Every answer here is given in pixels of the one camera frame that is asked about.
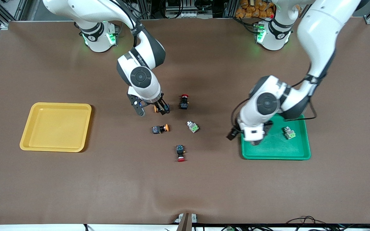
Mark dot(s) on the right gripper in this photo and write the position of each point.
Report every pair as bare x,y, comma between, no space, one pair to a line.
161,104

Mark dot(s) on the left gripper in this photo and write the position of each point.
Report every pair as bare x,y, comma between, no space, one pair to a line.
267,127

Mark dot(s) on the yellow push button switch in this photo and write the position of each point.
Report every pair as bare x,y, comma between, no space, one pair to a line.
157,129
156,109

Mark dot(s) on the green push button switch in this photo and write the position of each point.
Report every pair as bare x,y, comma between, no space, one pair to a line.
289,133
193,127

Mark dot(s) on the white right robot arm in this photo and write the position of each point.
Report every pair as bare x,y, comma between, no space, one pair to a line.
141,77

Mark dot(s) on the green plastic tray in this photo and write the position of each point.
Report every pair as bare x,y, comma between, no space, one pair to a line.
278,149

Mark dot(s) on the grey electronics box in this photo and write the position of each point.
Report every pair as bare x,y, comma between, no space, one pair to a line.
181,9

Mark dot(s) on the yellow plastic tray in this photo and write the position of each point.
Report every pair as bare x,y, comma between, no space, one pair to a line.
56,128

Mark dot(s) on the pile of orange pieces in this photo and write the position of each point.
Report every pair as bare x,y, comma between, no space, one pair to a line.
252,9

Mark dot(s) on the red push button switch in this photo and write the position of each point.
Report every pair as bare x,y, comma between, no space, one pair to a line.
180,150
183,103

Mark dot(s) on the grey metal mount bracket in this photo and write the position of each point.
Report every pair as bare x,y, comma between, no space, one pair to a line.
185,221

